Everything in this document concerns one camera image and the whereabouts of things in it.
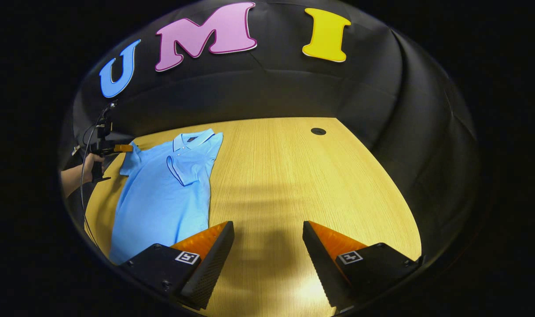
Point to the small white tag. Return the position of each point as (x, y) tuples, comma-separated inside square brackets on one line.
[(76, 150)]

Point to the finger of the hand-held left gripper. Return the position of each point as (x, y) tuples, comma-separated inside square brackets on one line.
[(123, 148)]

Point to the light blue polo T-shirt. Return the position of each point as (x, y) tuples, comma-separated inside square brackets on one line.
[(162, 202)]

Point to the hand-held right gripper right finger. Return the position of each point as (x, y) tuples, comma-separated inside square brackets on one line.
[(320, 264)]

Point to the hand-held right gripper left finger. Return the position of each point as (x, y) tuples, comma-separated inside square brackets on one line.
[(214, 264)]

